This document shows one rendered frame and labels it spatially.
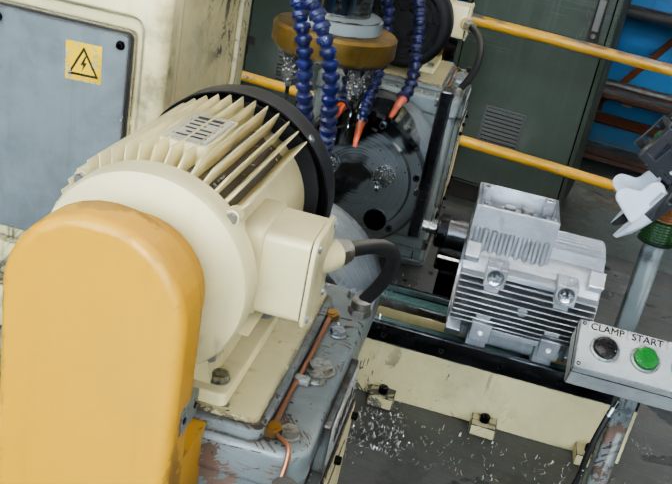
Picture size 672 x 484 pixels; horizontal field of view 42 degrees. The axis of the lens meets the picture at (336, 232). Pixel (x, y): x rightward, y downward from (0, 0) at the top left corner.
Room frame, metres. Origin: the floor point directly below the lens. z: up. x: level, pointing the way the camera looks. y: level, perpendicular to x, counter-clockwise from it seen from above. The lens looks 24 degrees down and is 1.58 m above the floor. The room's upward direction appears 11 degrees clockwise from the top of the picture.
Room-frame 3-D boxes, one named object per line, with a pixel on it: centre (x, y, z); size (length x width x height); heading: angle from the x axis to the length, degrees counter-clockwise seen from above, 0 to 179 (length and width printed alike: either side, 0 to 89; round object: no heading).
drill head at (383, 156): (1.59, -0.03, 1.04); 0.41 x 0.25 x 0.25; 171
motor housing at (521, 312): (1.22, -0.30, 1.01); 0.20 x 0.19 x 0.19; 83
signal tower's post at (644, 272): (1.48, -0.56, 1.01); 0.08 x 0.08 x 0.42; 81
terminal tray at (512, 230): (1.22, -0.26, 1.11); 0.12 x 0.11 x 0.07; 83
